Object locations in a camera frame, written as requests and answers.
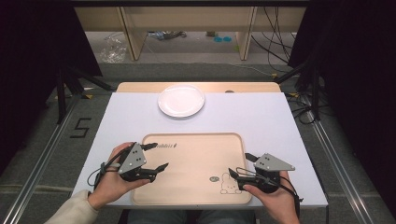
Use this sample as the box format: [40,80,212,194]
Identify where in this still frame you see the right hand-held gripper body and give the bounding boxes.
[236,152,296,194]

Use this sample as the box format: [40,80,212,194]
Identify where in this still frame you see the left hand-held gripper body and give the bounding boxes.
[117,141,157,183]

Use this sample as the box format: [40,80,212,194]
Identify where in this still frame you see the person's left hand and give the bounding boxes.
[87,141,151,211]

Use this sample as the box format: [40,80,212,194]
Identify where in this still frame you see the person's right hand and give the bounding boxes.
[242,170,302,224]

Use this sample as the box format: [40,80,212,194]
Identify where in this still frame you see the wooden tray with rabbit drawing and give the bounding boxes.
[130,133,253,206]

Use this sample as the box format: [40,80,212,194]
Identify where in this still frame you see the person's right leg in jeans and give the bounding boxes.
[197,209,257,224]

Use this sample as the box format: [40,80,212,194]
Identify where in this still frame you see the person's leg in jeans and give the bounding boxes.
[197,209,257,224]
[126,209,188,224]

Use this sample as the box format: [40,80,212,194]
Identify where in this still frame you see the person's left leg in jeans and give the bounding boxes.
[126,209,188,224]

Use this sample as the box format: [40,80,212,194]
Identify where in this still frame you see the white round plate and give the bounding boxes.
[157,84,206,119]

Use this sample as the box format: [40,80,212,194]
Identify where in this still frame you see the black metal stand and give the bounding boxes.
[55,66,113,125]
[274,52,323,121]

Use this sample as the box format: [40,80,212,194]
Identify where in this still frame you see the clear plastic bag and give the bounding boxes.
[99,32,128,64]

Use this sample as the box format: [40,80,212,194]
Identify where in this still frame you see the dark curtain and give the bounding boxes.
[288,0,396,216]
[0,0,104,175]

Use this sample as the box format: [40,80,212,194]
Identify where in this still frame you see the light wooden desk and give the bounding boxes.
[74,6,307,62]

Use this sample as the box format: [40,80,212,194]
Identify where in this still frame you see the left hand-held gripper black cable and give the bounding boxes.
[87,148,138,190]

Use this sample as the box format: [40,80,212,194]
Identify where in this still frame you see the hand-held gripper black cable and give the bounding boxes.
[87,148,138,190]
[234,167,304,218]

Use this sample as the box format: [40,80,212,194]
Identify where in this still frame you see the right hand-held gripper black cable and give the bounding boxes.
[234,167,304,218]

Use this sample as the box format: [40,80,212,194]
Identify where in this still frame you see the black floor cables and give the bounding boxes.
[286,91,331,125]

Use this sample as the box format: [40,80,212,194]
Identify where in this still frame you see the metal floor rail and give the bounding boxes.
[1,94,78,224]
[306,92,375,224]

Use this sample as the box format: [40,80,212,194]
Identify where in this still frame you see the hanging black cables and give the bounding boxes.
[250,6,297,64]

